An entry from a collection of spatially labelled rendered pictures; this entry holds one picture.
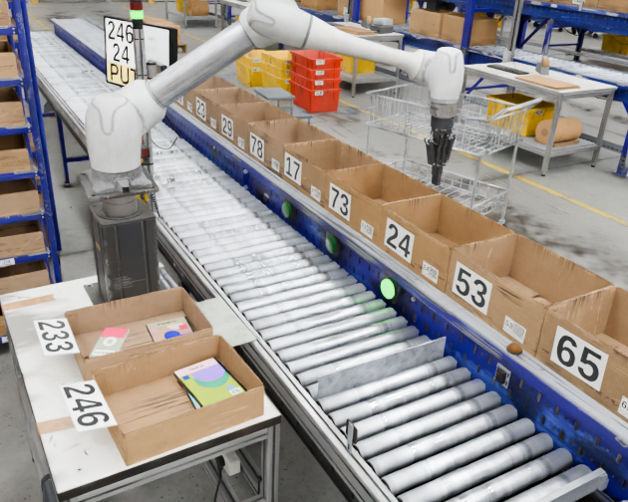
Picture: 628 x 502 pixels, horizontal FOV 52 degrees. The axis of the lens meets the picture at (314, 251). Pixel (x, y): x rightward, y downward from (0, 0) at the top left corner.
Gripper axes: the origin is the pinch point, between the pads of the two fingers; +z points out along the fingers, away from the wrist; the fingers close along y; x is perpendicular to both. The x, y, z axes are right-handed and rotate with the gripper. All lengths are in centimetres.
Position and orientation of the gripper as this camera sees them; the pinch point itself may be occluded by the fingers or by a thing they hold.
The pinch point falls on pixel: (437, 174)
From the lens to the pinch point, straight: 223.9
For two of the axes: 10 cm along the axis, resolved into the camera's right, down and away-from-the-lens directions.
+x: 5.5, 3.6, -7.5
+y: -8.3, 2.2, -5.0
